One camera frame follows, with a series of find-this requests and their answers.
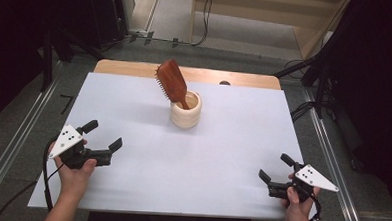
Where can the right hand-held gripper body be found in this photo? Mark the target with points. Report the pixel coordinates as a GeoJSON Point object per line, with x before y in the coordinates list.
{"type": "Point", "coordinates": [314, 179]}

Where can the metal floor rail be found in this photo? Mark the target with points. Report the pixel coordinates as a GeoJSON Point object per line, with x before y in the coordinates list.
{"type": "Point", "coordinates": [335, 156]}
{"type": "Point", "coordinates": [19, 133]}

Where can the person's right hand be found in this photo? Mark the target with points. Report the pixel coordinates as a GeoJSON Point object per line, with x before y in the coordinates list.
{"type": "Point", "coordinates": [298, 213]}

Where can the cream ribbed cup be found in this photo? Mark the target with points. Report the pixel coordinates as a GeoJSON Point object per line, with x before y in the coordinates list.
{"type": "Point", "coordinates": [185, 120]}

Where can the black equipment case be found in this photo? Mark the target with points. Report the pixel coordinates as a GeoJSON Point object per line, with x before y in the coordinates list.
{"type": "Point", "coordinates": [106, 13]}

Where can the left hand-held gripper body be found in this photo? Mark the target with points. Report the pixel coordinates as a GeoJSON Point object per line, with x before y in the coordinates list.
{"type": "Point", "coordinates": [66, 141]}

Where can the person's left hand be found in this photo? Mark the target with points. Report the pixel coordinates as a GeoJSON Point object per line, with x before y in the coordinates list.
{"type": "Point", "coordinates": [74, 180]}

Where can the dark curtain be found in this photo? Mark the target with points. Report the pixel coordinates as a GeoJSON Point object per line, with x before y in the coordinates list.
{"type": "Point", "coordinates": [378, 81]}
{"type": "Point", "coordinates": [10, 32]}

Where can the light wooden cabinet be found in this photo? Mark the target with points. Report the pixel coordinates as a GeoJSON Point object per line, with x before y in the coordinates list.
{"type": "Point", "coordinates": [254, 29]}

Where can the brown wooden hairbrush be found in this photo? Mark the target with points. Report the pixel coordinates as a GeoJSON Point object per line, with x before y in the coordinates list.
{"type": "Point", "coordinates": [172, 77]}

